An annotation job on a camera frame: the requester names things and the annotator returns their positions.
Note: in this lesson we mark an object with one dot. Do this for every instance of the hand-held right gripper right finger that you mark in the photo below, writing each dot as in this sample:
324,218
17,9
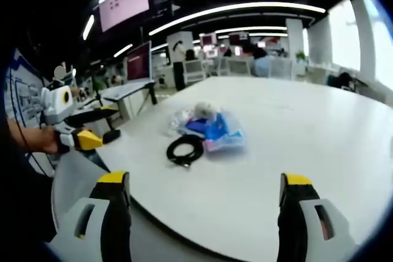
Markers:
304,231

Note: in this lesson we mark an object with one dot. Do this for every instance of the small black oblong item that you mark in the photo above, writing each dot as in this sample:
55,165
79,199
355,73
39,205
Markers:
111,136

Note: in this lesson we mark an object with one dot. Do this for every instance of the red-screen monitor on stand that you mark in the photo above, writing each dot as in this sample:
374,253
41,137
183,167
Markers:
138,62

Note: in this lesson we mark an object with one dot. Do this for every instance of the person's left hand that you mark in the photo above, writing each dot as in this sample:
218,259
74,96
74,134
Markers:
50,140

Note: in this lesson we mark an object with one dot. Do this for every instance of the white mesh office chair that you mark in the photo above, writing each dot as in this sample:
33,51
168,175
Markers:
239,67
195,71

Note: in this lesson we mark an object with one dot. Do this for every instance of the white round table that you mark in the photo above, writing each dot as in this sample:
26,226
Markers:
291,139

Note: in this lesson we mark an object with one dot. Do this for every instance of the large pink overhead screen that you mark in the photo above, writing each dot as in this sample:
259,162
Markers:
124,4

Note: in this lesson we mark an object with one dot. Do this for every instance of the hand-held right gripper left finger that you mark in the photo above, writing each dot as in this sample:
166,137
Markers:
92,228

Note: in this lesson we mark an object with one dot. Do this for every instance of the person's dark clothing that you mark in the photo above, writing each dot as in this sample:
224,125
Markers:
21,197

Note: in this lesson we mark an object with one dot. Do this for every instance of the white tissue item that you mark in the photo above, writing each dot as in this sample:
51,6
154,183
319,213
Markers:
205,109

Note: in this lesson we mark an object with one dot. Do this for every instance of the clear plastic bag item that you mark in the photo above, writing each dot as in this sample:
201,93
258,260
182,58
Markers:
179,121

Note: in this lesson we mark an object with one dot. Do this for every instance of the blue plastic packet item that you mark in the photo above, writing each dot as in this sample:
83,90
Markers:
221,133

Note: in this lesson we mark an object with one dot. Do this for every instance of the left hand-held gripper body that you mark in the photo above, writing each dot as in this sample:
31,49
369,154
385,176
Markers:
55,105

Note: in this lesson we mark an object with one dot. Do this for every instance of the grey side desk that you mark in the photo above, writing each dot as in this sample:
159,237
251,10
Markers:
126,91

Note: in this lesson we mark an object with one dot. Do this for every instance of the green potted plant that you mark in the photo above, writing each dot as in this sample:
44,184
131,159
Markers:
301,56

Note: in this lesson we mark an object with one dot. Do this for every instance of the light grey chair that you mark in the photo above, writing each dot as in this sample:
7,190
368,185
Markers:
76,179

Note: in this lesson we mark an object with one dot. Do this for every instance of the long curved ceiling light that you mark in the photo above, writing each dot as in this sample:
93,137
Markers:
239,10

